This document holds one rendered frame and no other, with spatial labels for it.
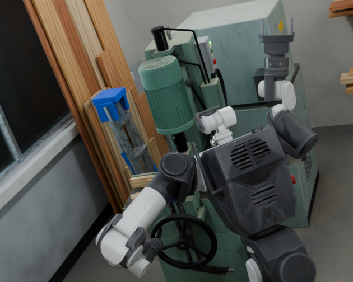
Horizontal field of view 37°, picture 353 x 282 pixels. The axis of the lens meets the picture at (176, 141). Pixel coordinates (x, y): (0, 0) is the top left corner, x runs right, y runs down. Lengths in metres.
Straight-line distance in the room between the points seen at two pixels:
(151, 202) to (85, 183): 2.42
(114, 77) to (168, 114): 1.83
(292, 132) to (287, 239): 0.36
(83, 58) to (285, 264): 2.68
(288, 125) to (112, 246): 0.70
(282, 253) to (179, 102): 0.88
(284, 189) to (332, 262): 1.67
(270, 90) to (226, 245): 0.85
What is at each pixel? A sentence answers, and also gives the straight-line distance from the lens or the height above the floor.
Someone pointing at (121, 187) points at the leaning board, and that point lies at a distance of 3.90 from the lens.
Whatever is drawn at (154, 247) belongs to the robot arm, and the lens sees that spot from 2.02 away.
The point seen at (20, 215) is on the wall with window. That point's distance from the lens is 3.48.
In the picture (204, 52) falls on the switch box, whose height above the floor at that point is 1.43.
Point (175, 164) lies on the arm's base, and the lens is 1.65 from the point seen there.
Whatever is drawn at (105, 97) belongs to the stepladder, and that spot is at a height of 1.16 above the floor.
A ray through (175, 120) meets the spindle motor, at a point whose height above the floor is 1.26.
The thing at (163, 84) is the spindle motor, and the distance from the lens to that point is 2.22.
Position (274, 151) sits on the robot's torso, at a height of 1.36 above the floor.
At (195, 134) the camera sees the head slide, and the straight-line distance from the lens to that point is 2.48.
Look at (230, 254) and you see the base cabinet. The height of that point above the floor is 0.58.
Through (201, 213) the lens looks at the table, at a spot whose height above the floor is 0.87.
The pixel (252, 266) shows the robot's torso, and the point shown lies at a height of 1.00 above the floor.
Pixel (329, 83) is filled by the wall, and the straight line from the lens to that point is 4.63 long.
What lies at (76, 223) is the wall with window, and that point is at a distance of 3.94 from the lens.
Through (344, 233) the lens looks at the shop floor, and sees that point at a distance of 3.50.
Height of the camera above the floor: 2.12
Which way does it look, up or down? 24 degrees down
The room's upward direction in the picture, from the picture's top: 16 degrees counter-clockwise
